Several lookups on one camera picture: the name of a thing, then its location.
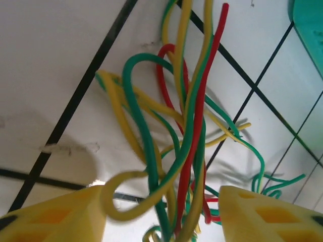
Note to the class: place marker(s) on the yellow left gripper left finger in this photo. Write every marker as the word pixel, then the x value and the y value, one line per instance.
pixel 50 221

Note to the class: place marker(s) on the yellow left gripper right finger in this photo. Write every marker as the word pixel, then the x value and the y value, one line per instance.
pixel 272 221

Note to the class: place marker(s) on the teal plastic basket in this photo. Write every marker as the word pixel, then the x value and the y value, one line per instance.
pixel 310 25

